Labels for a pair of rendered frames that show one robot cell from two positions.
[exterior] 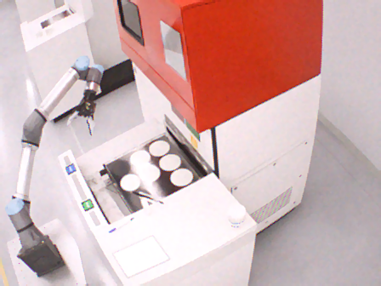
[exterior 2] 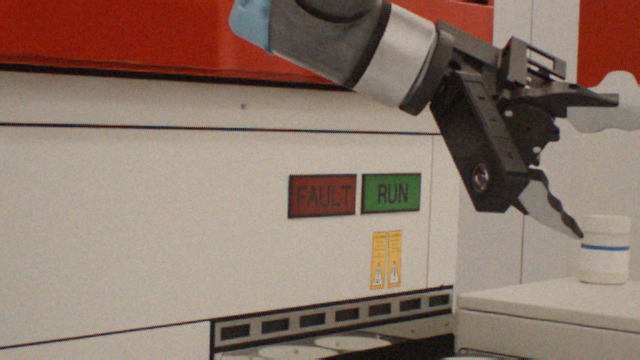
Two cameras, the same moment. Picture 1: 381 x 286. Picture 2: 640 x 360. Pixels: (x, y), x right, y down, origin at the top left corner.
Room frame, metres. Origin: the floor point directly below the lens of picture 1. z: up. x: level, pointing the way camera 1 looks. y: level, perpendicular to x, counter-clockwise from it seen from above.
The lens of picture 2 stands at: (2.01, 1.33, 1.19)
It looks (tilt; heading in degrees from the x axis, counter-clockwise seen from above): 3 degrees down; 244
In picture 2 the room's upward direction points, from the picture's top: 2 degrees clockwise
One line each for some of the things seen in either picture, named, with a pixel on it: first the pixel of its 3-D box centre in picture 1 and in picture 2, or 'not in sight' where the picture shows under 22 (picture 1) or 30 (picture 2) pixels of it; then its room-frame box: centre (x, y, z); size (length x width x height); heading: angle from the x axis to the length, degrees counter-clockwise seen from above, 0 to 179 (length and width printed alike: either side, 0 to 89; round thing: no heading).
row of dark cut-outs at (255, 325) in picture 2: (186, 141); (345, 314); (1.34, 0.02, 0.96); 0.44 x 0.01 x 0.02; 25
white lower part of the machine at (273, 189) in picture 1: (230, 161); not in sight; (1.64, -0.23, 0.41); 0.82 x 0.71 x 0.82; 25
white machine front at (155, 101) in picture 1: (168, 110); (236, 272); (1.50, 0.08, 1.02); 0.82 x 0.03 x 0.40; 25
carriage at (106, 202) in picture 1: (106, 202); not in sight; (1.11, 0.44, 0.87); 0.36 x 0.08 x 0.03; 25
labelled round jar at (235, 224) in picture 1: (236, 217); (604, 249); (0.84, -0.14, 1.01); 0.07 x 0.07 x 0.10
